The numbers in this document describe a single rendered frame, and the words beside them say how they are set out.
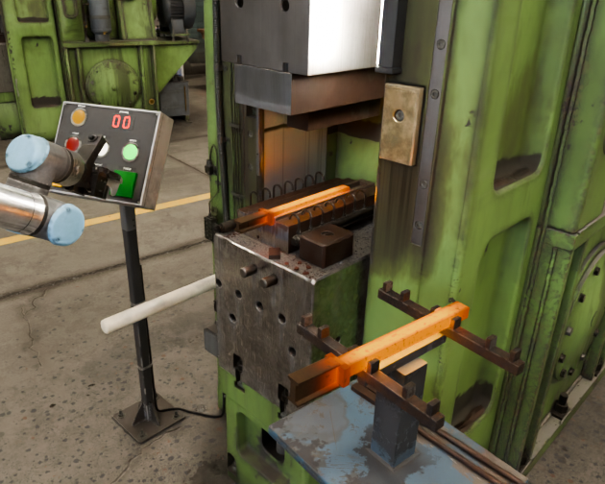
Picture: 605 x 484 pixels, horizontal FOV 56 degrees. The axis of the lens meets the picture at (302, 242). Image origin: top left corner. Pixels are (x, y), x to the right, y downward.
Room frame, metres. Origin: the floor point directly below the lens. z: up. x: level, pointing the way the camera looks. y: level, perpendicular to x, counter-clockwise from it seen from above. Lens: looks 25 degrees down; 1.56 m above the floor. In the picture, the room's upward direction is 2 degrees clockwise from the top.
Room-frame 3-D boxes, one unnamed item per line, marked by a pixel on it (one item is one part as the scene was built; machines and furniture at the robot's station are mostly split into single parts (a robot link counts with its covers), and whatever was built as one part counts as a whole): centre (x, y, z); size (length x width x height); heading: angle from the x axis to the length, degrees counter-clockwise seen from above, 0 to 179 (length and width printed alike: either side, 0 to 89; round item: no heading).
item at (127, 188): (1.55, 0.52, 1.01); 0.07 x 0.05 x 0.07; 72
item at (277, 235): (1.53, -0.03, 0.96); 0.42 x 0.20 x 0.09; 137
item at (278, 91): (1.53, -0.03, 1.32); 0.42 x 0.20 x 0.10; 137
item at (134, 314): (1.55, 0.42, 0.62); 0.44 x 0.05 x 0.05; 137
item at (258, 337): (1.50, -0.08, 0.69); 0.56 x 0.38 x 0.45; 137
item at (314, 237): (1.30, -0.06, 0.95); 0.12 x 0.08 x 0.06; 137
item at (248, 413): (1.50, -0.08, 0.23); 0.55 x 0.37 x 0.47; 137
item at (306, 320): (0.91, -0.11, 1.01); 0.23 x 0.06 x 0.02; 130
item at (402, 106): (1.26, -0.21, 1.27); 0.09 x 0.02 x 0.17; 47
